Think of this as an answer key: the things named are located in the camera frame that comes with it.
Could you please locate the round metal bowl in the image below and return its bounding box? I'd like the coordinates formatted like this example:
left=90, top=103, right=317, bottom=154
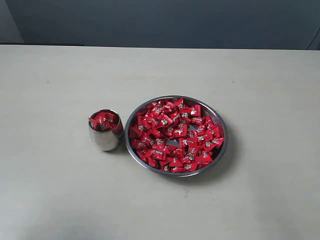
left=124, top=94, right=229, bottom=178

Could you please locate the pile of red wrapped candies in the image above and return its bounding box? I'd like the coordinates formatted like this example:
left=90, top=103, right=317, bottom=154
left=128, top=97, right=225, bottom=174

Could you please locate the stainless steel cup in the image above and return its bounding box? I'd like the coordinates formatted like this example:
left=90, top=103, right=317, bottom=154
left=88, top=109, right=124, bottom=152

